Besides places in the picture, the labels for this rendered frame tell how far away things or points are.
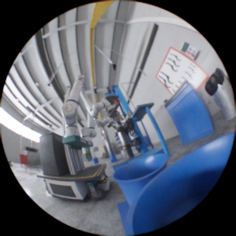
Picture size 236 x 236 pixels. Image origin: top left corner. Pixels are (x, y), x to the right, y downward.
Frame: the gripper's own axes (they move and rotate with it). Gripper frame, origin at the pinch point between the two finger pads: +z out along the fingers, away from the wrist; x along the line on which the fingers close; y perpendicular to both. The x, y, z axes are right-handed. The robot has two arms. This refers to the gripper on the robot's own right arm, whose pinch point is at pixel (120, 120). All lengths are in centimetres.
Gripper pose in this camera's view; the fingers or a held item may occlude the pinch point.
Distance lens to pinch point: 82.6
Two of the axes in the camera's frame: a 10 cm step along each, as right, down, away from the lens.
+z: 6.4, 7.5, -1.3
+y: -7.2, 5.4, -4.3
